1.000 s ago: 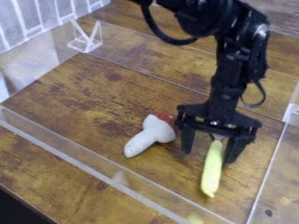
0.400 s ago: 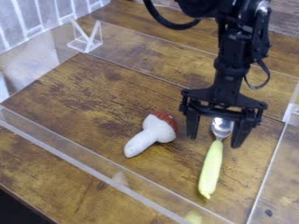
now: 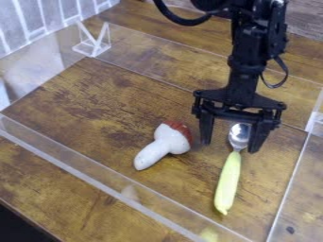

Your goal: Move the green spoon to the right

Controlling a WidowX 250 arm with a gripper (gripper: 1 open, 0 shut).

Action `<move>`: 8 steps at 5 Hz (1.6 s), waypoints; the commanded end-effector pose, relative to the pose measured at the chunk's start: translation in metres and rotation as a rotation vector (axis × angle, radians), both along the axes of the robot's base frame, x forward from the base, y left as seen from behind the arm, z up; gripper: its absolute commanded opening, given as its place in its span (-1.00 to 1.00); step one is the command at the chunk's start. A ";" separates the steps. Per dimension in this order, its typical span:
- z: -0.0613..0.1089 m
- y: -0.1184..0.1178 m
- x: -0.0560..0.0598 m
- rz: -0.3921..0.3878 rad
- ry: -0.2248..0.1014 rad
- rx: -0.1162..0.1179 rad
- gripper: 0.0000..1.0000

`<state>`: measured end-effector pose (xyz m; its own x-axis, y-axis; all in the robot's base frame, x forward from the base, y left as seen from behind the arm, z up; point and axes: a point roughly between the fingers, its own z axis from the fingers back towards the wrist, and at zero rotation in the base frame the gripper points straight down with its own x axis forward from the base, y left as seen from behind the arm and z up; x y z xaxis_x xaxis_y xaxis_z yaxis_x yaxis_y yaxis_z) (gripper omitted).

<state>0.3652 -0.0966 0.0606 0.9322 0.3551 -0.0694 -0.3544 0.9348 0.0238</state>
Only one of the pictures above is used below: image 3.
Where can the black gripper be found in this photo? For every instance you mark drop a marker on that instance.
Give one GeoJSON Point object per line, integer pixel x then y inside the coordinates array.
{"type": "Point", "coordinates": [237, 102]}

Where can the clear acrylic right wall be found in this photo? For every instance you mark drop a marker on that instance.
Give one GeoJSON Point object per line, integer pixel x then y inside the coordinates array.
{"type": "Point", "coordinates": [300, 219]}

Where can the clear acrylic triangle bracket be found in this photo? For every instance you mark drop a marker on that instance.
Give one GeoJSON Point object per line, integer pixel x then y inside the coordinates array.
{"type": "Point", "coordinates": [91, 46]}

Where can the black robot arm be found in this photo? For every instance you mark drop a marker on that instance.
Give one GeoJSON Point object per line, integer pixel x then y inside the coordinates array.
{"type": "Point", "coordinates": [260, 41]}

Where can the clear acrylic left wall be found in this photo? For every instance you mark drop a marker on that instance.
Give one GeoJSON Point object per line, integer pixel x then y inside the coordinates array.
{"type": "Point", "coordinates": [33, 65]}

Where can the clear acrylic front wall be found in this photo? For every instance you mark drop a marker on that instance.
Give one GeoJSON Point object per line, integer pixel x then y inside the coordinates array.
{"type": "Point", "coordinates": [165, 210]}

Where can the clear acrylic wall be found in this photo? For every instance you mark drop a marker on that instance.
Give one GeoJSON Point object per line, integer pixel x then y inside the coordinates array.
{"type": "Point", "coordinates": [300, 219]}
{"type": "Point", "coordinates": [165, 210]}
{"type": "Point", "coordinates": [33, 65]}

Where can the white red toy mushroom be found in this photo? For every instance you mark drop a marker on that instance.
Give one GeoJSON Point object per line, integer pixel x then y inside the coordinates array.
{"type": "Point", "coordinates": [173, 139]}

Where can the green handled metal spoon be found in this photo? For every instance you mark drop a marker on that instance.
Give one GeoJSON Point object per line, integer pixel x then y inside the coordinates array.
{"type": "Point", "coordinates": [230, 173]}

